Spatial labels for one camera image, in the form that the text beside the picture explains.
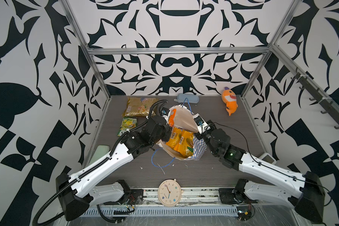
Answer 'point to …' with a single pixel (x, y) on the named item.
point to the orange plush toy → (229, 97)
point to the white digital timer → (267, 157)
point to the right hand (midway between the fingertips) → (198, 115)
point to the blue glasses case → (188, 98)
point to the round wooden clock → (169, 192)
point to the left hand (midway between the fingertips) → (166, 122)
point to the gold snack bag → (140, 107)
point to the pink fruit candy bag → (172, 117)
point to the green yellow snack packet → (127, 123)
